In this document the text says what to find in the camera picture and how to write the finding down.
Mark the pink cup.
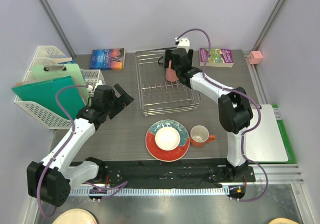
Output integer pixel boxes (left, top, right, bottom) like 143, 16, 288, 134
165, 60, 179, 82

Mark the orange bowl white inside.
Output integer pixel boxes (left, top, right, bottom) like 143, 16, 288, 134
155, 127, 180, 151

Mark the red and teal floral plate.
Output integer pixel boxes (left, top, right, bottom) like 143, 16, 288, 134
145, 119, 190, 162

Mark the orange mug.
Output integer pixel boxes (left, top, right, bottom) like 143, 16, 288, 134
190, 125, 215, 147

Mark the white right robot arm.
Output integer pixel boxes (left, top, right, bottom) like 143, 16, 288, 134
164, 48, 253, 181

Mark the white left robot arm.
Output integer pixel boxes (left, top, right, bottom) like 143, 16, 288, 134
26, 84, 134, 207

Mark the white file organizer rack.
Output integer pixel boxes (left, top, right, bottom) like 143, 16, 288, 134
12, 46, 105, 129

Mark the purple and green book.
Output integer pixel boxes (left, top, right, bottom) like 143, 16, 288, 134
199, 48, 234, 68

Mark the blue sunset cover book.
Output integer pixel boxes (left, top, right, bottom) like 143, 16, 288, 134
89, 48, 125, 70

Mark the teal folder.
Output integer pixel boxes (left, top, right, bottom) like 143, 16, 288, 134
12, 76, 88, 119

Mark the pink cube box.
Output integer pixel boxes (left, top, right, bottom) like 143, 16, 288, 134
248, 51, 263, 65

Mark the light green clipboard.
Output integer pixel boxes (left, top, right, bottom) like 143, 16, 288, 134
30, 63, 91, 104

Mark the white clipboard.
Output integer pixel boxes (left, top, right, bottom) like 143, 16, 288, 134
244, 104, 288, 163

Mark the cream round object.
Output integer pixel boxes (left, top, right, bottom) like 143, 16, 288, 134
53, 208, 98, 224

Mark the green board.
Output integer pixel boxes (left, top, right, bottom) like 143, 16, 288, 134
259, 105, 296, 163

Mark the tan round object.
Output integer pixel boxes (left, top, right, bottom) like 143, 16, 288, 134
268, 217, 299, 224

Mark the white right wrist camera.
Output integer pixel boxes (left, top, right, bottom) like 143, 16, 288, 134
175, 37, 190, 52

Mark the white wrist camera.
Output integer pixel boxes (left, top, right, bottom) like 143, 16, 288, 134
86, 80, 104, 96
175, 37, 190, 52

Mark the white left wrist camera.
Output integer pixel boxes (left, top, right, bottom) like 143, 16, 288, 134
86, 80, 104, 96

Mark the steel wire dish rack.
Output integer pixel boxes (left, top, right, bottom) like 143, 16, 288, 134
135, 47, 202, 116

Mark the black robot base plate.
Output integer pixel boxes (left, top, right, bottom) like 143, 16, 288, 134
90, 159, 256, 189

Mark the white slotted cable duct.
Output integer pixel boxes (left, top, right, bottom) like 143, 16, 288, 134
69, 185, 230, 198

